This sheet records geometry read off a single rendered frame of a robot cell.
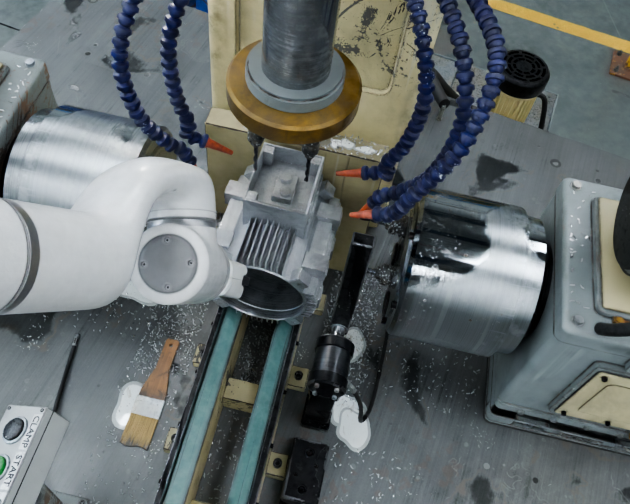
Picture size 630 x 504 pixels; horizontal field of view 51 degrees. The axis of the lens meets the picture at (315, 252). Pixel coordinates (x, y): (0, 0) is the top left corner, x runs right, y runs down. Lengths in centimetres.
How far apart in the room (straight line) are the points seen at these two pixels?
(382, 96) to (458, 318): 39
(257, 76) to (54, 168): 36
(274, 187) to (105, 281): 50
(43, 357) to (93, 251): 74
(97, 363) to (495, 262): 72
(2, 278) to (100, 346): 79
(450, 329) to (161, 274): 50
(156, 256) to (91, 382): 60
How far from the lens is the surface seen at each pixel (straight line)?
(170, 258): 69
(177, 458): 107
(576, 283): 103
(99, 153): 106
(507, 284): 100
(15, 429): 96
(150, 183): 66
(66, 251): 55
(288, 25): 80
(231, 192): 110
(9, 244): 51
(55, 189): 106
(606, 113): 318
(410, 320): 102
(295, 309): 110
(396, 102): 115
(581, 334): 99
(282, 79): 85
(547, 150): 170
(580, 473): 132
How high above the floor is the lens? 195
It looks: 57 degrees down
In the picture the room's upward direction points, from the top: 10 degrees clockwise
